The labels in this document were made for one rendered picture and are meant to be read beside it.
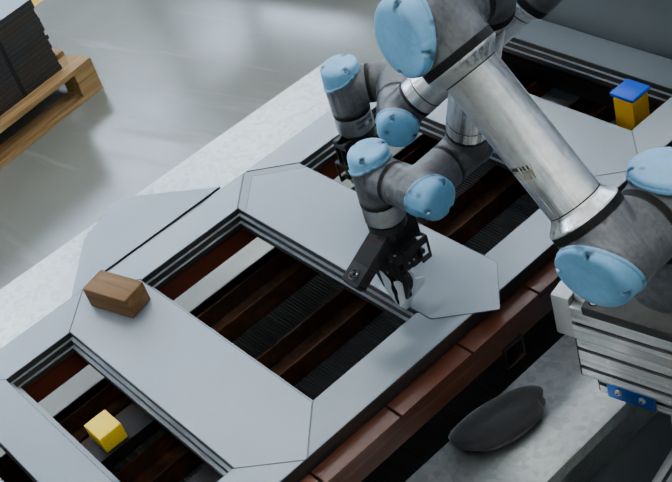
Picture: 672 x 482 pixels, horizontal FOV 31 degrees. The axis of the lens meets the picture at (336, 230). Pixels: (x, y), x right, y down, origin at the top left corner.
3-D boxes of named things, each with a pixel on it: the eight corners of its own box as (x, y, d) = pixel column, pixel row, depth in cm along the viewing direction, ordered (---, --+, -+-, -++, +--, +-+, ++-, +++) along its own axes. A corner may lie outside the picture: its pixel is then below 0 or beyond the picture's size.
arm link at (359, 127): (352, 94, 235) (380, 106, 230) (358, 113, 238) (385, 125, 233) (324, 115, 233) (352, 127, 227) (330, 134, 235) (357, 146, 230)
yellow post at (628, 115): (622, 169, 264) (613, 97, 252) (636, 156, 266) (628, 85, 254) (640, 176, 261) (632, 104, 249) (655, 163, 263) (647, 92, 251)
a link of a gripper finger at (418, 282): (434, 299, 223) (425, 263, 217) (412, 318, 221) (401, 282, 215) (423, 293, 225) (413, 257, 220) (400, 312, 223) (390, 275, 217)
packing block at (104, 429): (90, 438, 229) (83, 425, 226) (111, 422, 231) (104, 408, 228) (107, 453, 225) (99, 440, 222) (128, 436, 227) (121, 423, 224)
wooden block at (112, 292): (90, 305, 246) (81, 288, 243) (109, 286, 250) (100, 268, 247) (133, 319, 240) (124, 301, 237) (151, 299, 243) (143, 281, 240)
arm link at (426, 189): (466, 157, 195) (416, 139, 203) (421, 197, 191) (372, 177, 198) (474, 194, 200) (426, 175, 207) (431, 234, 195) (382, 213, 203)
